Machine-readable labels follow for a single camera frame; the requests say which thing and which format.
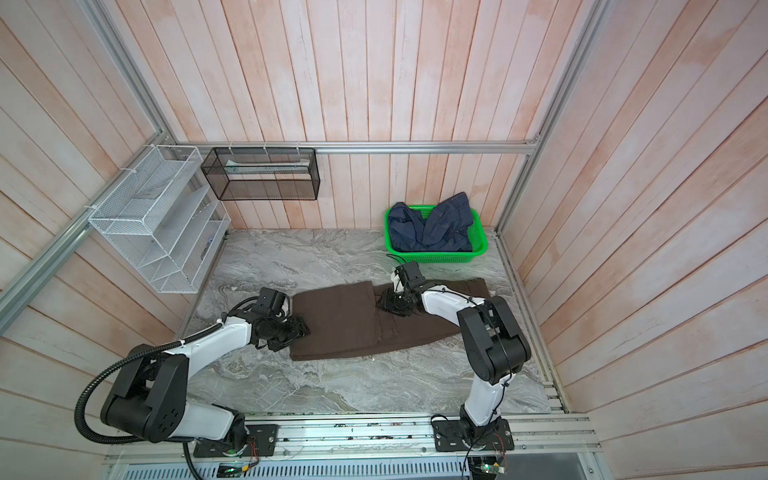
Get white wire mesh shelf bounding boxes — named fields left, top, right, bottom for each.
left=89, top=145, right=231, bottom=294

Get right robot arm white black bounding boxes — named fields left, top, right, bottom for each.
left=377, top=285, right=531, bottom=452

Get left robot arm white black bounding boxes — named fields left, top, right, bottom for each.
left=100, top=313, right=310, bottom=455

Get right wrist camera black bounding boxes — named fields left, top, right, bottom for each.
left=393, top=261, right=427, bottom=294

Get green plastic basket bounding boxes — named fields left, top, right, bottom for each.
left=384, top=208, right=489, bottom=264

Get aluminium mounting rail base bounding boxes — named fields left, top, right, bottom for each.
left=105, top=413, right=612, bottom=479

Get black mesh wall basket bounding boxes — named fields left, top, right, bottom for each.
left=201, top=146, right=321, bottom=201

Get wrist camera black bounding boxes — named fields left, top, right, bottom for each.
left=393, top=261, right=427, bottom=294
left=248, top=287, right=290, bottom=320

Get brown trousers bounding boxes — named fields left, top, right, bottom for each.
left=289, top=281, right=460, bottom=361

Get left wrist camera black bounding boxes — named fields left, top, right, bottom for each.
left=248, top=287, right=290, bottom=320

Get navy blue trousers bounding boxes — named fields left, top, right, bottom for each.
left=387, top=192, right=474, bottom=253

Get black corrugated cable hose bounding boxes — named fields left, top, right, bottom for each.
left=73, top=296, right=265, bottom=480

